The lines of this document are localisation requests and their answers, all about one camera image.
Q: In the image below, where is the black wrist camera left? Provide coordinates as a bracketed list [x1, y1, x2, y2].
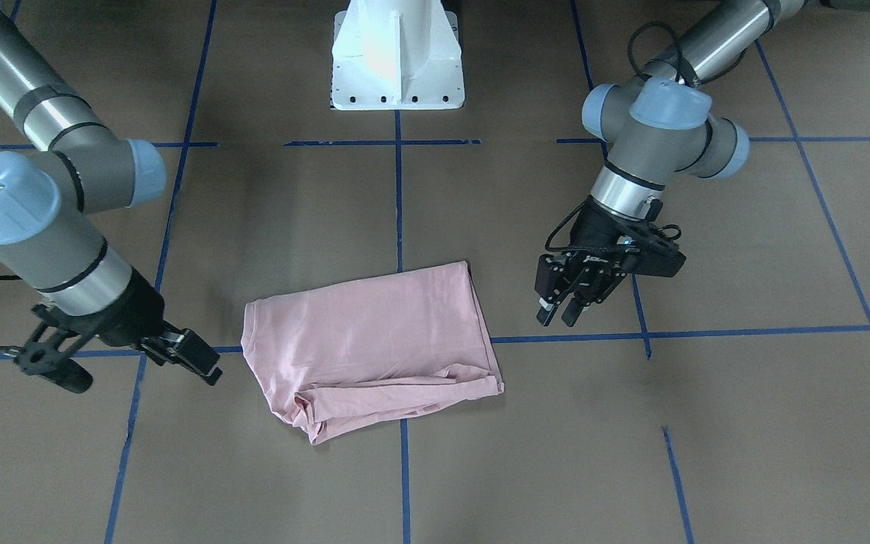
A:
[619, 221, 686, 278]

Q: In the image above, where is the pink Snoopy t-shirt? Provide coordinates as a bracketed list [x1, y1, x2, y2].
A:
[241, 261, 505, 447]

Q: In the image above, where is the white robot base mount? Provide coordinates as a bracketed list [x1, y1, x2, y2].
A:
[329, 1, 466, 111]

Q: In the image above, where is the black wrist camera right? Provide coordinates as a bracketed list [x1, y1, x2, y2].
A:
[13, 302, 93, 394]

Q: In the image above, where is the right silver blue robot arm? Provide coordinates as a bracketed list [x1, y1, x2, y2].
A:
[0, 10, 222, 394]

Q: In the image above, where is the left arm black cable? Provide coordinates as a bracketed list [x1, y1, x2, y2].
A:
[627, 21, 745, 88]

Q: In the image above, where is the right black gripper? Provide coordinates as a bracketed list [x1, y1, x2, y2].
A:
[76, 270, 222, 386]

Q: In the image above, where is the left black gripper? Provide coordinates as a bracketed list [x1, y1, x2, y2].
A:
[535, 196, 642, 327]

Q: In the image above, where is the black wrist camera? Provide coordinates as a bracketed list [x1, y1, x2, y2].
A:
[13, 302, 93, 394]
[619, 221, 686, 278]

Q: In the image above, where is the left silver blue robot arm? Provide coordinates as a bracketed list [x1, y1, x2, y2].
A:
[535, 1, 870, 330]

